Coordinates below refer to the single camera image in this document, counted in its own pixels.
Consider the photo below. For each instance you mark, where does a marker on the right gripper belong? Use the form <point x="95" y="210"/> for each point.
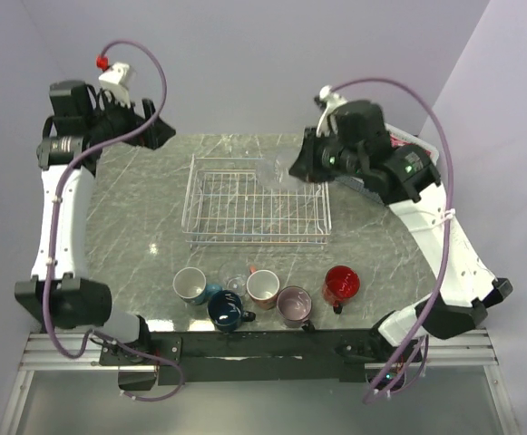
<point x="307" y="168"/>

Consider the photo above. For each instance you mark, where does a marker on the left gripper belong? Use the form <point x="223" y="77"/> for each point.
<point x="153" y="136"/>

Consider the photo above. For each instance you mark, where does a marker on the clear plastic cup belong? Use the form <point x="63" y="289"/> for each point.
<point x="272" y="171"/>

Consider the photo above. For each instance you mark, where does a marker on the red mug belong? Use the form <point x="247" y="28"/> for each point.
<point x="341" y="283"/>

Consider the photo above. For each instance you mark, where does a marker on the salmon pink mug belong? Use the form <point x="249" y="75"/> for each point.
<point x="263" y="287"/>

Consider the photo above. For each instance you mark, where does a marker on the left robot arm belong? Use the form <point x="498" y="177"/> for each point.
<point x="59" y="293"/>

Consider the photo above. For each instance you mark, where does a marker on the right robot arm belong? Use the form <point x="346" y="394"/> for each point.
<point x="410" y="185"/>

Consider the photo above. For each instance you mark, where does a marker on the white plastic basket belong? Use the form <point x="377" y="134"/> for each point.
<point x="398" y="138"/>

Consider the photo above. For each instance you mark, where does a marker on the small clear glass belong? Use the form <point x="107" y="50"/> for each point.
<point x="233" y="276"/>

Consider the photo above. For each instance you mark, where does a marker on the mauve purple mug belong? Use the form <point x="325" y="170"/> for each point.
<point x="294" y="305"/>

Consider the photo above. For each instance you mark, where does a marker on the light blue mug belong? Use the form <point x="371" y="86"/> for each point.
<point x="191" y="286"/>

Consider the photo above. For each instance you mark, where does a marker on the dark blue mug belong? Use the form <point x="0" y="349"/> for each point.
<point x="227" y="313"/>

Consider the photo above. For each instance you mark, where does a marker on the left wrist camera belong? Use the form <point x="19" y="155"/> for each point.
<point x="115" y="78"/>

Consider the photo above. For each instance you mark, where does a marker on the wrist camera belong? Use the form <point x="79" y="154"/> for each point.
<point x="115" y="78"/>
<point x="327" y="101"/>

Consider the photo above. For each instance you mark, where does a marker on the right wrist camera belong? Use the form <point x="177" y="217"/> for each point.
<point x="327" y="101"/>

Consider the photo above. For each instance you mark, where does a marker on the white wire dish rack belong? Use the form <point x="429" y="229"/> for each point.
<point x="229" y="201"/>

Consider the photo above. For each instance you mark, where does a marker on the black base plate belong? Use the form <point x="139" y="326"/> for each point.
<point x="244" y="356"/>

